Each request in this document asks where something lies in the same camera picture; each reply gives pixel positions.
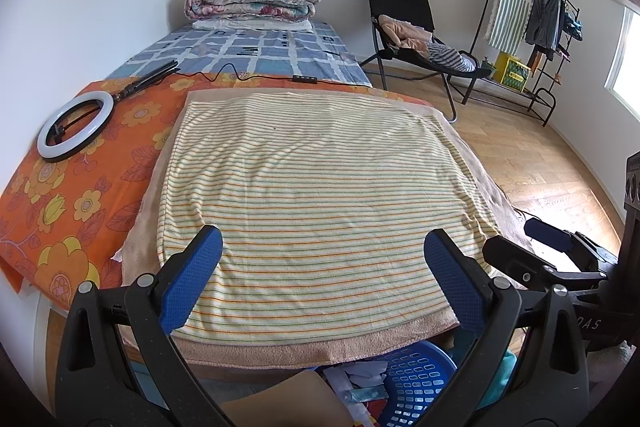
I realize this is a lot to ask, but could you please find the long white teal wrapper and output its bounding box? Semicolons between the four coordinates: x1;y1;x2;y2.
350;386;390;403

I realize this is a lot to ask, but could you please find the blue plaid bed sheet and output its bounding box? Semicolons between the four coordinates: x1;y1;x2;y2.
100;19;373;88

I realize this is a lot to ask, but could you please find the white ring light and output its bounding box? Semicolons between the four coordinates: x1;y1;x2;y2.
37;61;180;164

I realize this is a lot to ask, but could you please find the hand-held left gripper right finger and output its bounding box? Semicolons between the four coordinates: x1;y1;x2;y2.
420;228;591;427

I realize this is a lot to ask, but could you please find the brown cardboard piece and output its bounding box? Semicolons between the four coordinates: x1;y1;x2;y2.
222;369;353;427

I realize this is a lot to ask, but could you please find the dark jacket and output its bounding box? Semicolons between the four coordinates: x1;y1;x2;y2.
524;0;566;60

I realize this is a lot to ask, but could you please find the beige garment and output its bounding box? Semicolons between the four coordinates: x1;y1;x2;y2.
377;14;433;55

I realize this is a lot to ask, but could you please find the orange floral bed sheet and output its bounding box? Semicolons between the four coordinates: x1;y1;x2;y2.
0;72;426;308

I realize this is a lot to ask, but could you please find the yellow crate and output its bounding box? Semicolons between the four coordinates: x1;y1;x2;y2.
494;52;532;92

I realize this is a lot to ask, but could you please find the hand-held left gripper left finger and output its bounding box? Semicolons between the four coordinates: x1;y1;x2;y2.
55;224;236;427

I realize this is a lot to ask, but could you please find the teal garment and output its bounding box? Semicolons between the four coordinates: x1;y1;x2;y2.
562;9;585;42

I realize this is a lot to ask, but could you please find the black metal clothes rack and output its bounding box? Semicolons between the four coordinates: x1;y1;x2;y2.
462;0;583;128

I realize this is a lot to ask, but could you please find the white pillow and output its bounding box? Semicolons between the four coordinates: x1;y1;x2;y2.
192;18;313;32

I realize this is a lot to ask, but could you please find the teal cloth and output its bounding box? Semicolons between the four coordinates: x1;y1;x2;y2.
475;347;518;413

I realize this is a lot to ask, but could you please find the black cable with remote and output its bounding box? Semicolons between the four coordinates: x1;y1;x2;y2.
172;63;319;84

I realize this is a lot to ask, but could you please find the window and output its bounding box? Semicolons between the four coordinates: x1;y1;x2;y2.
604;4;640;108

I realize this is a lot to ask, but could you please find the blue plastic basket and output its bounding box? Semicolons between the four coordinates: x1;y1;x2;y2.
320;339;506;427

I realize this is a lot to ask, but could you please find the striped garment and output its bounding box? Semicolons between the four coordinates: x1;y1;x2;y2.
427;46;478;74

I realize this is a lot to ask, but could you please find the yellow striped towel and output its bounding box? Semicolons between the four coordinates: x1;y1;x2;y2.
157;91;501;340

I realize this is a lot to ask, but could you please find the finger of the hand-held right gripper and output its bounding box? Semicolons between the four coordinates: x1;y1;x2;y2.
524;218;622;268
482;234;561;290

